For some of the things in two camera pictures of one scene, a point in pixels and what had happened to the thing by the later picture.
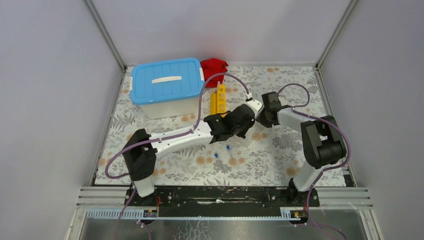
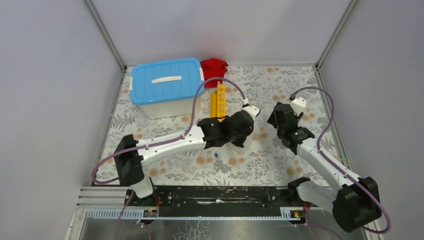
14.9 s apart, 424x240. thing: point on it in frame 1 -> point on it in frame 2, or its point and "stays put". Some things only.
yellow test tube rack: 218,101 stays put
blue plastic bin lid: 166,81 stays put
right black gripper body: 262,118 -> 271,121
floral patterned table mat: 269,156 stays put
